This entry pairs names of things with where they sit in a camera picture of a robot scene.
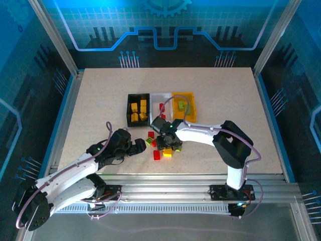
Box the yellow plastic bin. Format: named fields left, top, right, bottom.
left=171, top=91, right=198, bottom=123

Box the white plastic bin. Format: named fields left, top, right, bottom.
left=149, top=92, right=174, bottom=122

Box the black plastic bin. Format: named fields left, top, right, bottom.
left=126, top=93, right=151, bottom=128

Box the black controller board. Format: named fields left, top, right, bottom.
left=227, top=200, right=251, bottom=218

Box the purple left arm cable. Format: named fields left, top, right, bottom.
left=15, top=121, right=123, bottom=229

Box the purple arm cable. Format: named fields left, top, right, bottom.
left=15, top=121, right=123, bottom=229
left=158, top=95, right=264, bottom=218

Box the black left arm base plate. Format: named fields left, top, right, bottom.
left=80, top=184, right=123, bottom=201

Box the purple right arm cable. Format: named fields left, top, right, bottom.
left=158, top=95, right=264, bottom=218

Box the aluminium table rail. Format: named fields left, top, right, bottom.
left=32, top=173, right=301, bottom=209

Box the slotted grey cable duct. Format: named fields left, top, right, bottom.
left=55, top=202, right=231, bottom=214

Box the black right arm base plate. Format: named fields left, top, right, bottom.
left=209, top=184, right=256, bottom=201

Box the aluminium frame post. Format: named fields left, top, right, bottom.
left=27, top=0, right=85, bottom=78
left=252, top=0, right=303, bottom=77

